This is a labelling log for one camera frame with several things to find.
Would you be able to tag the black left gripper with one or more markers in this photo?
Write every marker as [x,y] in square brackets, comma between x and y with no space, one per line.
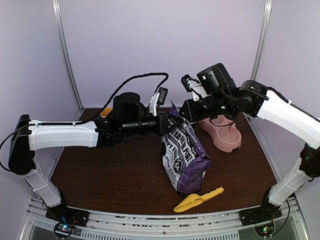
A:
[163,127]

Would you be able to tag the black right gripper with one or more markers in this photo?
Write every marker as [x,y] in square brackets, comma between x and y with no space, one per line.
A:
[191,115]

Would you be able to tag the purple pet food bag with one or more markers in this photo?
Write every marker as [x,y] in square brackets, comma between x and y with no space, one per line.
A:
[184,159]

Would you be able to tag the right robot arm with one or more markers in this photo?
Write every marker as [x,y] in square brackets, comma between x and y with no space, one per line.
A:
[215,93]

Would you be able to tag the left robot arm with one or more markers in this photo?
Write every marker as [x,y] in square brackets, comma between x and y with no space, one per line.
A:
[123,120]

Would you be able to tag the pink double pet feeder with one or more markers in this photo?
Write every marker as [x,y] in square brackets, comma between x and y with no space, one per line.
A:
[224,134]

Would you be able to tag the white patterned mug yellow inside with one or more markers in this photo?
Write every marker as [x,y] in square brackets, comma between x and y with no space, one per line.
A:
[105,112]

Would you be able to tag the yellow plastic scoop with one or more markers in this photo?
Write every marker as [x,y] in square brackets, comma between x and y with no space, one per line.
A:
[194,200]

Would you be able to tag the right circuit board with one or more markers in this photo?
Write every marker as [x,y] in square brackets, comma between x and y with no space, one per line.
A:
[264,230]

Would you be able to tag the circuit board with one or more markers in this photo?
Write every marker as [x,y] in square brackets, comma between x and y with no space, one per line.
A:
[264,230]
[63,230]

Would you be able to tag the left circuit board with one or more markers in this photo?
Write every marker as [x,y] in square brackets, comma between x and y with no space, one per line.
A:
[63,230]

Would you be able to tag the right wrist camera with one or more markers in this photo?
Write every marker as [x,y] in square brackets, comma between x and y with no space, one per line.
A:
[193,86]

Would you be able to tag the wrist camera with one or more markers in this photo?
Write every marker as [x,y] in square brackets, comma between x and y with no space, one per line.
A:
[193,86]
[157,99]

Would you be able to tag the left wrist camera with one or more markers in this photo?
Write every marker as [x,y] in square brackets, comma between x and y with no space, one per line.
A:
[157,99]

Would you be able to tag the right aluminium corner post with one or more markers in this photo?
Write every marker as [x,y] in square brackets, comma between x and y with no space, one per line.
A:
[264,31]

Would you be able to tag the aluminium corner post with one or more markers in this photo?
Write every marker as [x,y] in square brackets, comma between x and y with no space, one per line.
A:
[66,57]
[264,31]

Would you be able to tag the front aluminium rail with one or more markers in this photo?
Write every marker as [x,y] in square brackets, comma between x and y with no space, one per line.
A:
[223,225]

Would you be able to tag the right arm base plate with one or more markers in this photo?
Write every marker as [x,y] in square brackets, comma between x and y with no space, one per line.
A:
[260,214]

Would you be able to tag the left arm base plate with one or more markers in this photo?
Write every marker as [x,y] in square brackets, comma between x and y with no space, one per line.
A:
[67,216]

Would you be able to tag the left aluminium corner post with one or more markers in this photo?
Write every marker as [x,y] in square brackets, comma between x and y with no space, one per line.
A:
[66,57]

